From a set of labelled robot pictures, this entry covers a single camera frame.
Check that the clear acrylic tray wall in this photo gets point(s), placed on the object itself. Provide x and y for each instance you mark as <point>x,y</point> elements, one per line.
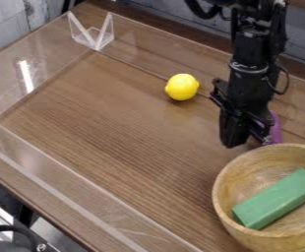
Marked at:
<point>93,215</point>

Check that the green rectangular block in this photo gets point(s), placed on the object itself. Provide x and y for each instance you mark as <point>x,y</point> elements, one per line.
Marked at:
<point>273,202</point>

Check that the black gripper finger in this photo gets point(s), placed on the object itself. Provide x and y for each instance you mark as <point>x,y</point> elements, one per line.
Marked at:
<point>234,131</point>
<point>260,131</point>

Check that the purple toy eggplant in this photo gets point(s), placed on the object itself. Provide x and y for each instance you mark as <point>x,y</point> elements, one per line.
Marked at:
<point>275,132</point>

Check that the clear acrylic corner bracket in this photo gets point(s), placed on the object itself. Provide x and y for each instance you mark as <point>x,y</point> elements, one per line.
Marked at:
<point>91,37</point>

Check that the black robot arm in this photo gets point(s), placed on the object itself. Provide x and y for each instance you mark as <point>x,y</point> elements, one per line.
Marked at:
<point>257,28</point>

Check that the brown wooden bowl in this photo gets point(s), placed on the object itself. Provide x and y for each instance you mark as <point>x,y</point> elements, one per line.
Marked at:
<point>248,174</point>

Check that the yellow toy lemon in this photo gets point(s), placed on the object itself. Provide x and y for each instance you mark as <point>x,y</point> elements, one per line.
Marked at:
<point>182,87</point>

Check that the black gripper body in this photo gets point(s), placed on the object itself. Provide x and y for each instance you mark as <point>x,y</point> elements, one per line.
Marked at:
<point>249,90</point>

